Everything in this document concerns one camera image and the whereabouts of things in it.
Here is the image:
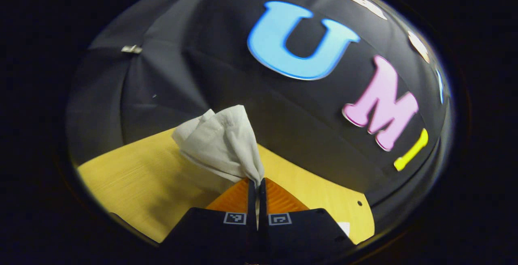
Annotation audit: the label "black backdrop cloth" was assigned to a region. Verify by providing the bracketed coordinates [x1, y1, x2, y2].
[67, 0, 452, 217]

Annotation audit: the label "white jeans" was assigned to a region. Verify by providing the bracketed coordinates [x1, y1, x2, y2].
[172, 104, 351, 236]

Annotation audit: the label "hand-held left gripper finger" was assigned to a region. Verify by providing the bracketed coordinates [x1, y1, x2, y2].
[160, 178, 259, 259]
[259, 178, 357, 259]

